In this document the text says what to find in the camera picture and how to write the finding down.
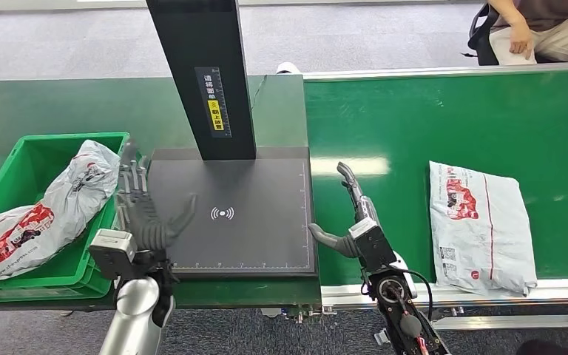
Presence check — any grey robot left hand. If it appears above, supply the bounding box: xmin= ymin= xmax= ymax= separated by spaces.
xmin=115 ymin=141 xmax=200 ymax=251

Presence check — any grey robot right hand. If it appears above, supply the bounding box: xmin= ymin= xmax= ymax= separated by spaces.
xmin=308 ymin=161 xmax=381 ymax=260

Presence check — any white red-print mailer bag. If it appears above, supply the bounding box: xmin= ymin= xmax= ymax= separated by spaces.
xmin=428 ymin=160 xmax=538 ymax=298
xmin=0 ymin=139 xmax=122 ymax=298

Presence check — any black inbound scanner machine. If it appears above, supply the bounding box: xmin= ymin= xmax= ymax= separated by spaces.
xmin=145 ymin=0 xmax=320 ymax=280

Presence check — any green conveyor belt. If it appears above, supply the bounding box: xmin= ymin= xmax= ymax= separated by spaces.
xmin=303 ymin=68 xmax=568 ymax=287

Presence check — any green plastic crate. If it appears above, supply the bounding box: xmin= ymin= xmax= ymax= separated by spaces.
xmin=0 ymin=131 xmax=149 ymax=303

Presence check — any black yellow scanner label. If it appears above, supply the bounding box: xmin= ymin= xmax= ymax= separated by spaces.
xmin=195 ymin=66 xmax=232 ymax=138

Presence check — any flat white red-print mailer bag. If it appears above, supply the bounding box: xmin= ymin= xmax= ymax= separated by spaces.
xmin=428 ymin=160 xmax=538 ymax=298

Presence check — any black office chair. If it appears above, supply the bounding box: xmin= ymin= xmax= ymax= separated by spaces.
xmin=467 ymin=4 xmax=501 ymax=67

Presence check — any person's hand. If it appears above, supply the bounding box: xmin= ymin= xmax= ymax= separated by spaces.
xmin=509 ymin=24 xmax=535 ymax=61

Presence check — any person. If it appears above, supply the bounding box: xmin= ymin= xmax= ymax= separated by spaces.
xmin=487 ymin=0 xmax=568 ymax=64

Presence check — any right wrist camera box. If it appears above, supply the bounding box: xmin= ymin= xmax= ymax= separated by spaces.
xmin=348 ymin=217 xmax=398 ymax=274

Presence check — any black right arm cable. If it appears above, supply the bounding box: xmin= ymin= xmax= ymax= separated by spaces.
xmin=400 ymin=268 xmax=435 ymax=320

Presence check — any thin black table cable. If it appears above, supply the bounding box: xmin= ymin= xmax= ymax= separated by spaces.
xmin=251 ymin=74 xmax=268 ymax=109

